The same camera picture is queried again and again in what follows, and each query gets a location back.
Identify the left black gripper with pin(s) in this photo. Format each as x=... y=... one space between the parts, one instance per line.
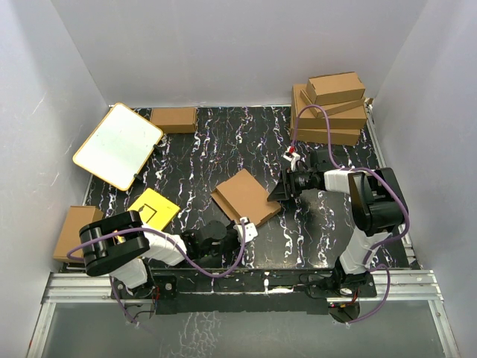
x=235 y=246

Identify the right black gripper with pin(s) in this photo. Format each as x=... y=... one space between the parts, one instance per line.
x=280 y=192

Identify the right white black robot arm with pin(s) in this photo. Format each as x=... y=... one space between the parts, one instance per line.
x=377 y=209

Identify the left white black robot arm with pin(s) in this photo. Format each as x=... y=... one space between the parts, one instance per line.
x=121 y=246

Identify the large stacked cardboard box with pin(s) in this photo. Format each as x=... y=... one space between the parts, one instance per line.
x=351 y=119

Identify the top small stacked cardboard box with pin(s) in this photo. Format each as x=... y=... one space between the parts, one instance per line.
x=334 y=89

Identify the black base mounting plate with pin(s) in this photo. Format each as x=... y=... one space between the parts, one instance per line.
x=181 y=290

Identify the yellow card with black drawing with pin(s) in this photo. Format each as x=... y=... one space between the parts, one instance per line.
x=156 y=212

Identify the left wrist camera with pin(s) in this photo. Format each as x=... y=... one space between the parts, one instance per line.
x=246 y=230

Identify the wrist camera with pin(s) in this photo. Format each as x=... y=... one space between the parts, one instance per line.
x=292 y=157
x=246 y=230

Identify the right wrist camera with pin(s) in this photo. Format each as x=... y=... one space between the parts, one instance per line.
x=292 y=157

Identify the white board with wooden frame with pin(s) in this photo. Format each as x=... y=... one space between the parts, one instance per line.
x=119 y=147

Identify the aluminium frame rail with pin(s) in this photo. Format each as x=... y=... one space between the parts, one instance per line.
x=407 y=318

